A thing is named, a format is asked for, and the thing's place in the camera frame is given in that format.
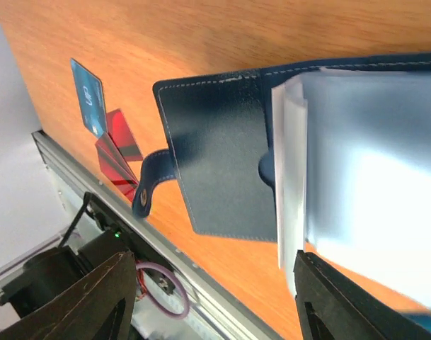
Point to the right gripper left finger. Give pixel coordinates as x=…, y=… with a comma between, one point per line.
x=99, y=306

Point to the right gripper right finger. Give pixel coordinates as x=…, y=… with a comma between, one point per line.
x=331, y=306

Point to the dark blue card holder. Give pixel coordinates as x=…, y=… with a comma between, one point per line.
x=335, y=153

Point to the red card left upper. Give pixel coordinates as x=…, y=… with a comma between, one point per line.
x=120, y=133

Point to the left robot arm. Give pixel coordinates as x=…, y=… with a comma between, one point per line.
x=50, y=273

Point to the blue VIP card left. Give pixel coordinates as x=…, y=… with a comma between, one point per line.
x=90, y=94

